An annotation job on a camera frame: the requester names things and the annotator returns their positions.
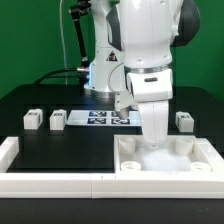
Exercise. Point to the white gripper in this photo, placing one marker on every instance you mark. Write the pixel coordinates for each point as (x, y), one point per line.
(152, 92)

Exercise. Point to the white square table top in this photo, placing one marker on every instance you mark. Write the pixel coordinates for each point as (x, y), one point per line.
(176, 154)

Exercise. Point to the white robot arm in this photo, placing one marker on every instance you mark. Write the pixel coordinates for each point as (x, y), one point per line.
(132, 60)

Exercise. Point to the white sheet with AprilTags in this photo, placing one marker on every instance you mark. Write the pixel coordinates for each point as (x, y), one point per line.
(101, 118)

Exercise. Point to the white U-shaped obstacle fence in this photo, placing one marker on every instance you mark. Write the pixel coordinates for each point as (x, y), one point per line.
(132, 184)

